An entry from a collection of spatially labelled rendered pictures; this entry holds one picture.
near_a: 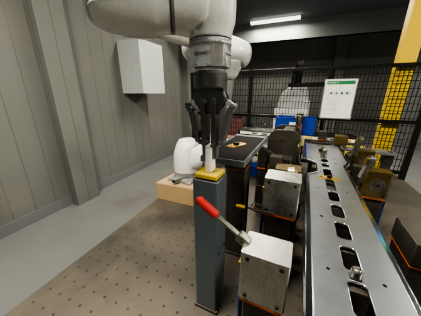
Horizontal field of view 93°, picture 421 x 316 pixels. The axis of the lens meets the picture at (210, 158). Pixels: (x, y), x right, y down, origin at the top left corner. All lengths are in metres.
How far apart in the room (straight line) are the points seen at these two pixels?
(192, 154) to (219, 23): 0.88
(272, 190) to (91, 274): 0.74
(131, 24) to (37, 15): 2.40
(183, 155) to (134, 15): 0.89
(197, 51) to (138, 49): 2.90
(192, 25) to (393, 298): 0.62
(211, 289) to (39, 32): 2.65
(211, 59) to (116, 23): 0.18
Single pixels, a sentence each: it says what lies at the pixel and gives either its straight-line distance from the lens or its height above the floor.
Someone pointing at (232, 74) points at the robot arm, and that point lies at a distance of 1.04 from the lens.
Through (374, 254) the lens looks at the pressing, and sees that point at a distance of 0.62.
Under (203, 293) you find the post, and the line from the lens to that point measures 0.73.
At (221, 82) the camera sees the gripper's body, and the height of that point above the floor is 1.37.
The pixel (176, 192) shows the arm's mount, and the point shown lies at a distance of 1.25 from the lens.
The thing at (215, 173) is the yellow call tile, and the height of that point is 1.16.
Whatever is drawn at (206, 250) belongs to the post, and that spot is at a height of 0.93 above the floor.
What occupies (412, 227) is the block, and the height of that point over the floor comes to 1.03.
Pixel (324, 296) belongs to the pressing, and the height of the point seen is 1.00.
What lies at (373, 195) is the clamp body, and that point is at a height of 0.94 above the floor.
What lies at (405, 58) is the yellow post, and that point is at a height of 1.58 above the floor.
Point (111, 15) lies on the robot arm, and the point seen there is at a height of 1.48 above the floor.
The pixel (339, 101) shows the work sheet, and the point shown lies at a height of 1.29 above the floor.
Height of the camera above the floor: 1.35
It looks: 18 degrees down
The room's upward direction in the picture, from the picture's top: straight up
